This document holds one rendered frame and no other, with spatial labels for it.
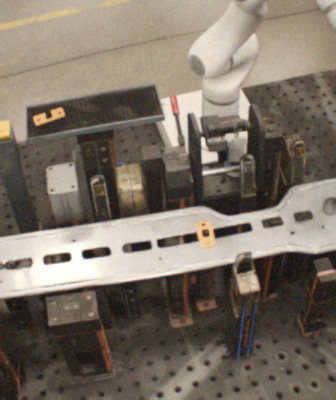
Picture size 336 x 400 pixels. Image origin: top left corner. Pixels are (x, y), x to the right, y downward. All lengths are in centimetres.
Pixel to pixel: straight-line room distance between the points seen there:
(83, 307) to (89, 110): 54
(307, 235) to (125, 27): 268
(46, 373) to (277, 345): 65
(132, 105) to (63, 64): 215
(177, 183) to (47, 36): 256
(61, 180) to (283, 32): 264
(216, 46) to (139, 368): 91
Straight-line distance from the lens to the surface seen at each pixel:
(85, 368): 173
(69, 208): 165
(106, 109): 171
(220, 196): 176
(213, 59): 181
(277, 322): 183
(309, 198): 172
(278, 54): 384
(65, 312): 149
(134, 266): 157
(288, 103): 243
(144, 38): 396
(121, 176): 165
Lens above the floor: 230
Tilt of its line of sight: 48 degrees down
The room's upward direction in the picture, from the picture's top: 4 degrees counter-clockwise
